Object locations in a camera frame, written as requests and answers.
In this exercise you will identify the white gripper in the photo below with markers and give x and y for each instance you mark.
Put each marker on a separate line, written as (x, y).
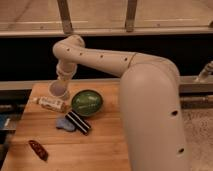
(65, 71)

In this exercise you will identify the white ceramic cup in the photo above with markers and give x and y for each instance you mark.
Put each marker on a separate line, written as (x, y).
(58, 91)

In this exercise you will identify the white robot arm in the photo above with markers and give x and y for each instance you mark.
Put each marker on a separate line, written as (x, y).
(148, 100)

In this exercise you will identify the green ceramic bowl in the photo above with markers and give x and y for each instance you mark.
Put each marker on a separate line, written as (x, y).
(87, 102)

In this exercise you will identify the black white striped block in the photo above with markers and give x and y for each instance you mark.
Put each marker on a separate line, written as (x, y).
(78, 122)

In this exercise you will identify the blue cloth piece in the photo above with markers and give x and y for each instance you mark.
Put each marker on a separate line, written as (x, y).
(63, 123)

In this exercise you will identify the dark red chili pepper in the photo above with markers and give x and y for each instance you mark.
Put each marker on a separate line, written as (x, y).
(39, 150)

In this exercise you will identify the wooden cutting board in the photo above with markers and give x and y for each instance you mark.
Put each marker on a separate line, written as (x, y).
(103, 149)

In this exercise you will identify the left metal post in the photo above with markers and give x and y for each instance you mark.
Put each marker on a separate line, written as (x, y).
(65, 16)

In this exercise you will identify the metal post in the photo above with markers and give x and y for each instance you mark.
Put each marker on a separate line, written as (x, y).
(130, 15)
(65, 16)

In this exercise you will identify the right metal post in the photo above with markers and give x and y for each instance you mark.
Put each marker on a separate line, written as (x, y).
(130, 15)

